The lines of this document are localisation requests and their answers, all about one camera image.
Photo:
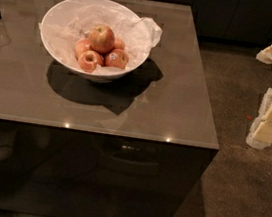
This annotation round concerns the white crumpled paper liner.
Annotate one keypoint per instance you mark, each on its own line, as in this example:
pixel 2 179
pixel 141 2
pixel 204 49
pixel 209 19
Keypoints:
pixel 136 33

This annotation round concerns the right red apple with sticker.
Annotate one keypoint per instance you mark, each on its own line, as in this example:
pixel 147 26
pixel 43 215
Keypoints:
pixel 116 58

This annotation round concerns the white ceramic bowl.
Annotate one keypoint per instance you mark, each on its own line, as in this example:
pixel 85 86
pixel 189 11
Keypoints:
pixel 61 19

